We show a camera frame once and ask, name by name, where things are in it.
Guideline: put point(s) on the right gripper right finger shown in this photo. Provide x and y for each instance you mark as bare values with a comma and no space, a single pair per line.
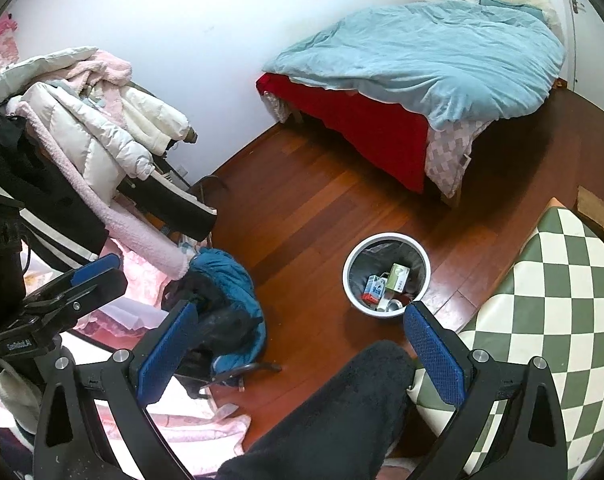
467,383

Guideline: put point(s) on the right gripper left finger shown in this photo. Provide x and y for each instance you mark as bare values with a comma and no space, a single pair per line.
139,379

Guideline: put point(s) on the green and white box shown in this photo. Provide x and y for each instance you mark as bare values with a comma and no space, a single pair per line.
397,278

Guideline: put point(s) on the small red blue box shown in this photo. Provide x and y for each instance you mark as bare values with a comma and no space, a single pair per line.
374,289

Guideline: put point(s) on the white round trash bin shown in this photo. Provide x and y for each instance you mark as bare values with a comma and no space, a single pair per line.
375,255

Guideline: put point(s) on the black striped garment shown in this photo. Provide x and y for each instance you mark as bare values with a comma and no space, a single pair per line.
60,212

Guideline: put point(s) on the blue jacket on chair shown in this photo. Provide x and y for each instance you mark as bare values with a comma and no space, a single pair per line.
234,330

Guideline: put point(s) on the green cream checkered tablecloth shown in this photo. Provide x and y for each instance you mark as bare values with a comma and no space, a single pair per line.
544,327

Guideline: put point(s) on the black fuzzy trouser leg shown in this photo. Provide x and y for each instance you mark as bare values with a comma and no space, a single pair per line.
343,431

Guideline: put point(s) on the white puffer jacket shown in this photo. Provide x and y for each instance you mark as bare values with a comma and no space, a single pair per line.
103,152

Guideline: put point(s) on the brown cardboard box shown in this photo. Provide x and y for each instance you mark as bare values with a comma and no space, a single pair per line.
590,208

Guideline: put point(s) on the pink grey checkered blanket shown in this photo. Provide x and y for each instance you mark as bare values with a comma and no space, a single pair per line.
448,154

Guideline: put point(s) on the red bed sheet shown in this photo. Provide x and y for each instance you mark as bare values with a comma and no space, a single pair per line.
387,135

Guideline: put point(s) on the light blue duvet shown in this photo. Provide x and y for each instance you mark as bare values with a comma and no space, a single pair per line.
451,61

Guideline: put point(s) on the white door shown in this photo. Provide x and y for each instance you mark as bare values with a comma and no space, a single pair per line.
586,38

